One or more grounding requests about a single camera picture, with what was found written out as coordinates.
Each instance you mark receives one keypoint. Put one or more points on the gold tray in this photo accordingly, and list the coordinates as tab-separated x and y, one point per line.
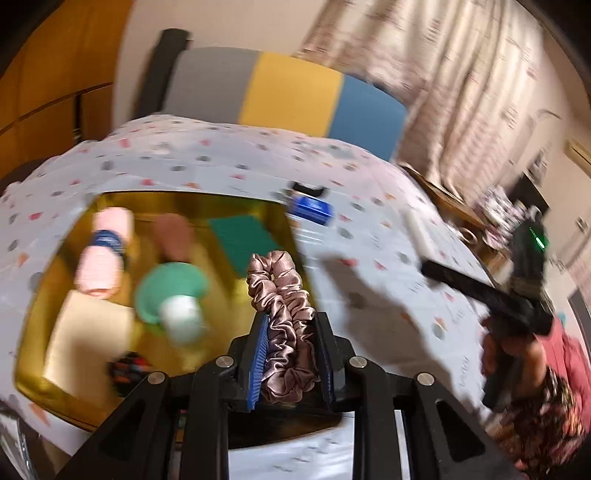
221	286

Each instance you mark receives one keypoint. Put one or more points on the green and white mushroom plush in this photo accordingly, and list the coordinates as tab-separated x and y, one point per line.
182	318

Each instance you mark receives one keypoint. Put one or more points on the person's red clothing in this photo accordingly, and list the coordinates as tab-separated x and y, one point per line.
572	355

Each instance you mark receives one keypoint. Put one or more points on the grey yellow blue chair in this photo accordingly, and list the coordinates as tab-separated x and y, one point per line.
295	92

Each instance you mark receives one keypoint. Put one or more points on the brown round puff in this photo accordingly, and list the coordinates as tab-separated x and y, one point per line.
173	237

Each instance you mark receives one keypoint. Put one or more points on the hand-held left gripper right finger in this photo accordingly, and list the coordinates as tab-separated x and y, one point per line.
325	364

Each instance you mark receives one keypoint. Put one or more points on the wooden wardrobe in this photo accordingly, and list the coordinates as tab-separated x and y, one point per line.
51	83

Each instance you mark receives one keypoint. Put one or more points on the wall air conditioner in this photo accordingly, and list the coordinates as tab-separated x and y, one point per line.
581	151

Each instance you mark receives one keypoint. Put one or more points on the mauve satin scrunchie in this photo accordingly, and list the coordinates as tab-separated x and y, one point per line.
286	323

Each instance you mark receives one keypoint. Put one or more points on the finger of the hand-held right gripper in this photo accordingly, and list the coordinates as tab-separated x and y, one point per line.
480	293

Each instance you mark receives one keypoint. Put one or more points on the beige loofah pad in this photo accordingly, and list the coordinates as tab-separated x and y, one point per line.
87	341

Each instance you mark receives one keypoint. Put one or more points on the pink rolled towel blue band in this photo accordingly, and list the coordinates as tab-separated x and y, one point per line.
104	272

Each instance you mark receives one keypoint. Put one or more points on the beige patterned curtain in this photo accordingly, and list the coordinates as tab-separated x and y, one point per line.
452	78

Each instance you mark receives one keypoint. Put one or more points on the person's right forearm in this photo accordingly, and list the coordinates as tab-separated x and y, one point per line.
549	424

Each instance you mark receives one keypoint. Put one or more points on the dark multicolour scrunchie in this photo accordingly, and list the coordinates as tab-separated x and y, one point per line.
129	371

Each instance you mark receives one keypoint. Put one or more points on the person's right hand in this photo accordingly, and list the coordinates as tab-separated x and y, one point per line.
524	360

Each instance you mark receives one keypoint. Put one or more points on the small black clip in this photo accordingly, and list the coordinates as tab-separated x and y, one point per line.
308	188

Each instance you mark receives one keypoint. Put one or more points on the blue packet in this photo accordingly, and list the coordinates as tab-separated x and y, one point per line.
311	210

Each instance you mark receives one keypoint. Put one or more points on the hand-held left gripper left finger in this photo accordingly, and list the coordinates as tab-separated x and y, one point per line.
256	364

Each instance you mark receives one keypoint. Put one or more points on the wooden side table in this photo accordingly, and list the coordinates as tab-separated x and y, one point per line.
455	203

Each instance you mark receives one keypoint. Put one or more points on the white cylinder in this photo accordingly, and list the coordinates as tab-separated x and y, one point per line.
419	233

